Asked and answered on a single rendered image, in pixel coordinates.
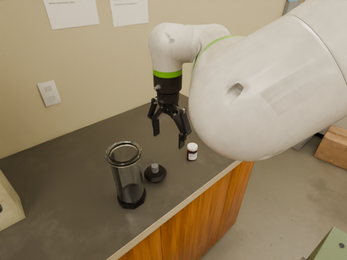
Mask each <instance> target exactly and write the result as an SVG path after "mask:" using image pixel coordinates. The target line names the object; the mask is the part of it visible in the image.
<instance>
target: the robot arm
mask: <svg viewBox="0 0 347 260"><path fill-rule="evenodd" d="M192 33H193V35H192ZM148 47H149V51H150V54H151V59H152V67H153V84H154V90H155V91H156V93H157V96H156V97H154V98H152V99H151V106H150V109H149V112H148V116H147V117H148V118H150V119H151V121H152V127H153V135H154V137H155V136H157V135H158V134H159V133H160V123H159V119H158V117H159V116H160V114H161V113H162V112H163V113H165V114H168V115H169V116H171V118H172V119H173V120H174V122H175V124H176V126H177V127H178V129H179V131H180V134H179V149H181V148H183V147H184V146H185V140H186V136H188V135H189V134H190V133H191V132H192V130H191V127H190V123H189V121H188V117H187V114H186V107H183V108H182V107H179V105H178V101H179V91H180V90H181V89H182V67H183V64H184V63H193V64H192V67H191V82H190V90H189V97H188V111H189V115H190V120H191V123H192V126H193V128H194V130H195V132H196V134H197V135H198V137H199V138H200V139H201V140H202V142H203V143H204V144H205V145H206V146H208V147H209V148H210V149H211V150H213V151H214V152H216V153H217V154H219V155H221V156H224V157H226V158H230V159H233V160H239V161H259V160H264V159H268V158H271V157H273V156H276V155H278V154H280V153H282V152H283V151H285V150H287V149H289V148H290V147H292V146H294V145H296V144H298V143H300V142H301V141H303V140H305V139H307V138H309V137H310V136H312V135H314V134H316V133H318V132H320V131H321V130H323V129H325V128H327V127H329V126H330V125H332V124H334V123H336V122H338V121H340V120H341V119H343V118H345V117H347V0H306V1H304V2H303V3H301V4H300V5H299V6H297V7H296V8H294V9H293V10H291V11H290V12H288V13H287V14H285V15H284V16H282V17H280V18H278V19H277V20H275V21H273V22H271V23H269V24H267V25H266V26H264V27H263V28H261V29H259V30H257V31H255V32H254V33H252V34H250V35H248V36H238V35H231V34H230V32H229V30H228V29H227V28H225V27H224V26H222V25H219V24H206V25H187V24H177V23H169V22H165V23H161V24H159V25H157V26H156V27H155V28H154V29H153V30H152V31H151V33H150V35H149V39H148ZM191 54H192V55H191ZM157 104H158V105H159V109H158V110H157V112H156V113H155V110H156V107H157ZM154 113H155V115H154ZM175 113H176V114H175ZM174 114H175V115H174Z"/></svg>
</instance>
